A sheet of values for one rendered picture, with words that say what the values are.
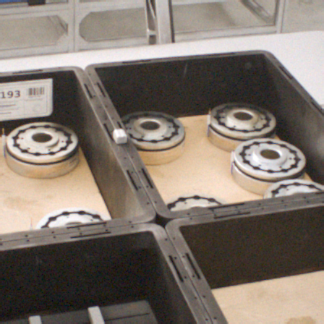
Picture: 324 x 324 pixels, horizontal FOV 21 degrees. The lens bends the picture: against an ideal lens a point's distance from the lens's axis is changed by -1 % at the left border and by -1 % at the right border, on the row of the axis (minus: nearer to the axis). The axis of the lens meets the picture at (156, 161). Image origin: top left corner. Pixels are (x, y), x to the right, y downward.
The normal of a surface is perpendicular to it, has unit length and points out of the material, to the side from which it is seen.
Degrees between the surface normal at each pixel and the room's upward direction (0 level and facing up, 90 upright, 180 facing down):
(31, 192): 0
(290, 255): 90
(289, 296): 0
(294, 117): 90
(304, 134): 90
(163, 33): 65
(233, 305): 0
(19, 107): 90
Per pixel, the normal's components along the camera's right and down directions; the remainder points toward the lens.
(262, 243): 0.29, 0.52
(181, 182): 0.05, -0.85
